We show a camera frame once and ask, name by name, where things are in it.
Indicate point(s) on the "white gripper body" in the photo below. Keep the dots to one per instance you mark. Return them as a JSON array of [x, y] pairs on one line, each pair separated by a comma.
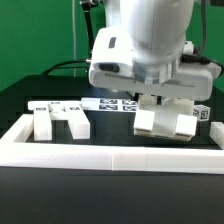
[[160, 67]]

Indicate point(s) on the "white chair seat part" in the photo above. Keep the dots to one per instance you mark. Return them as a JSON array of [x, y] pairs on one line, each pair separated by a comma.
[[166, 112]]

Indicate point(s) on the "white chair back part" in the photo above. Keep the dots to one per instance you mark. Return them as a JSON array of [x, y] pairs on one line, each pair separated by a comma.
[[45, 112]]

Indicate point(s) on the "white tagged block front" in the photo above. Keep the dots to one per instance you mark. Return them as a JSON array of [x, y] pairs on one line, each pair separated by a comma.
[[144, 120]]

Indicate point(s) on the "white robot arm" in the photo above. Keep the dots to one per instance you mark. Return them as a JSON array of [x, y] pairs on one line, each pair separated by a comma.
[[147, 19]]

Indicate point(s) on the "white flat tagged plank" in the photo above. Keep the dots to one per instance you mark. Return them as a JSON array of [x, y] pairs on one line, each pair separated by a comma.
[[105, 104]]

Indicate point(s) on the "white tagged cube right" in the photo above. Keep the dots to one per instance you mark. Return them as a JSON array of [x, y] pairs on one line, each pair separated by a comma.
[[202, 112]]

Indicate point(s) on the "white U-shaped border frame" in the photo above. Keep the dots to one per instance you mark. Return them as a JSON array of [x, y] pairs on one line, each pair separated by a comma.
[[16, 151]]

